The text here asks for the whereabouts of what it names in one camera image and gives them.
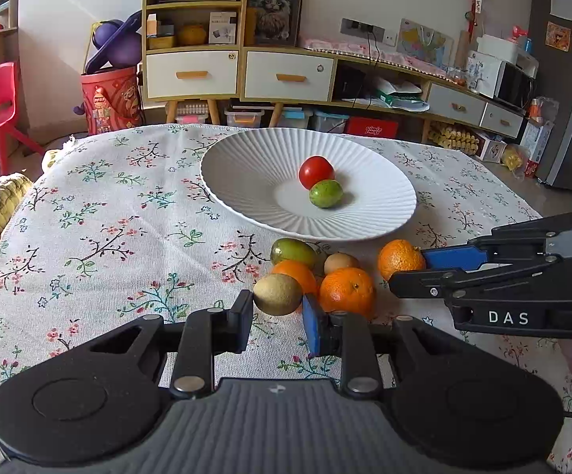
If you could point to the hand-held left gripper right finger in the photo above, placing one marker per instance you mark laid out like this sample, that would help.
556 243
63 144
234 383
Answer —
313 330

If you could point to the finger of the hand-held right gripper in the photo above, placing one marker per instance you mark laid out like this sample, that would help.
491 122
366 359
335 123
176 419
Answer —
424 285
453 257

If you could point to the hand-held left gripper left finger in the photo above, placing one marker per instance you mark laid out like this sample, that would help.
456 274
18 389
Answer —
240 323

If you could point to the orange mandarin with stem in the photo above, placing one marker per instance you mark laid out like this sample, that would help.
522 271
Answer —
399 259

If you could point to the yellowish brown kiwi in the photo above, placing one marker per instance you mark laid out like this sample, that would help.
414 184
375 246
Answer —
277 295

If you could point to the white ribbed plate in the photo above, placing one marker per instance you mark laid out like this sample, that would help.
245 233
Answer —
246 182

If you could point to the large orange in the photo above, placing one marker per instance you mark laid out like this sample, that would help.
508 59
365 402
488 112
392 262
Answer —
347 292

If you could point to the small brown kiwi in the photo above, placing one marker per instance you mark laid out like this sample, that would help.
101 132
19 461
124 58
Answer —
342 261

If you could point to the green mango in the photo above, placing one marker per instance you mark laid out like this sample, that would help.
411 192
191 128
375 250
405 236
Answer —
293 253

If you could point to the yellow snack bag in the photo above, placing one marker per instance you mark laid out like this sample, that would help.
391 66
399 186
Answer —
515 158

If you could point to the white cardboard box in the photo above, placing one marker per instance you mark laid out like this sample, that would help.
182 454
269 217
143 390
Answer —
489 145

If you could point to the yellow egg tray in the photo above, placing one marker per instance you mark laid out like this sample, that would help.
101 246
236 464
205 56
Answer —
453 138

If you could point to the green lime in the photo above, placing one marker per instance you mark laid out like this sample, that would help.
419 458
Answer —
325 193

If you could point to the red flat box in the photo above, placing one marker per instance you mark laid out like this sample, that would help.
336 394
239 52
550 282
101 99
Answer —
372 126

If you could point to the red tomato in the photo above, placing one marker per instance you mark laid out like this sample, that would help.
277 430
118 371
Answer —
316 172

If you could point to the floral tablecloth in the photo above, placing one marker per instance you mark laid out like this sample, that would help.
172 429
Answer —
98 237

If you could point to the pile of papers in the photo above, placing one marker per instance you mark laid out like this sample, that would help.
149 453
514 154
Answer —
397 93

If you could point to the clear storage box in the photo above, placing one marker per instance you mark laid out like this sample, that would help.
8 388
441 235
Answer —
330 121
244 117
294 118

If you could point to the white microwave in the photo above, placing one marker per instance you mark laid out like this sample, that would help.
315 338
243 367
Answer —
500 76

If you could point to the grey refrigerator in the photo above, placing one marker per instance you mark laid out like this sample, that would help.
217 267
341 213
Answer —
562 94

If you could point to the map printed bag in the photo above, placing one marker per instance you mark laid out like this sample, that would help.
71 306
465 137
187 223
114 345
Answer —
424 42

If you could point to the pink lace runner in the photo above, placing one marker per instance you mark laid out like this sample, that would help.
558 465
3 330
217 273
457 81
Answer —
364 52

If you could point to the low wooden drawer cabinet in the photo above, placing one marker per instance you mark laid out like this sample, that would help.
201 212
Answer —
290 76

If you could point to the orange square sticker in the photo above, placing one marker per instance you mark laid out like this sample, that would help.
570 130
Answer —
557 36

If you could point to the red printed bucket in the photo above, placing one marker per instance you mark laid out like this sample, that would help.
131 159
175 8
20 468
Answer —
110 103

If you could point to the tall wooden shelf cabinet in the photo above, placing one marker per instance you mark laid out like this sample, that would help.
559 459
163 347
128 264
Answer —
192 71

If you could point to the white paper note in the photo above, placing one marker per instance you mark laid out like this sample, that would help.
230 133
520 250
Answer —
565 8

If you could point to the yellow plush toy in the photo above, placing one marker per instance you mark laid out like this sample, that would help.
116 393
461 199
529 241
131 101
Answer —
192 34

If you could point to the framed cat picture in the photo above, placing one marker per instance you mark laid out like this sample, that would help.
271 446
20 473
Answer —
273 12

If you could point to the purple toy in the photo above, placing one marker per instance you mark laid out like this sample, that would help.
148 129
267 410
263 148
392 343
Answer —
118 42

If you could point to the wall socket strip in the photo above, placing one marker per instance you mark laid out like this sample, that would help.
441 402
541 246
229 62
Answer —
364 29

